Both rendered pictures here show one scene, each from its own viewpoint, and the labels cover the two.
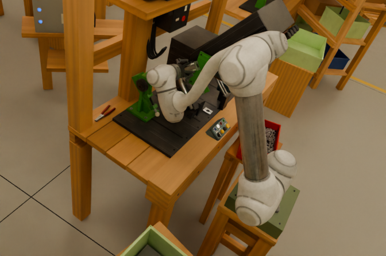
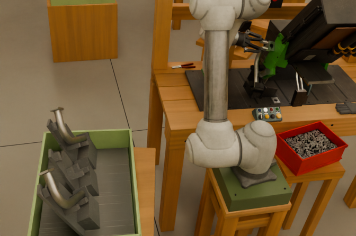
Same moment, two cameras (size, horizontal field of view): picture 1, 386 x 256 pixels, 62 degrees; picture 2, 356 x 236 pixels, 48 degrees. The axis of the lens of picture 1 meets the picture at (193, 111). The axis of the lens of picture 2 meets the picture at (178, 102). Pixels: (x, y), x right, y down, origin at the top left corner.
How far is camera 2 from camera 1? 127 cm
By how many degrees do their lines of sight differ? 40
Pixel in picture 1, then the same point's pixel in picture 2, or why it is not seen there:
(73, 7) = not seen: outside the picture
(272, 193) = (214, 137)
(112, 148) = (165, 87)
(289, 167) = (256, 134)
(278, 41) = not seen: outside the picture
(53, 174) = not seen: hidden behind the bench
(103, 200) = not seen: hidden behind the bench
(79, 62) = (158, 3)
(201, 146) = (236, 118)
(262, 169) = (212, 109)
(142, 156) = (180, 101)
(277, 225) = (231, 194)
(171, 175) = (185, 120)
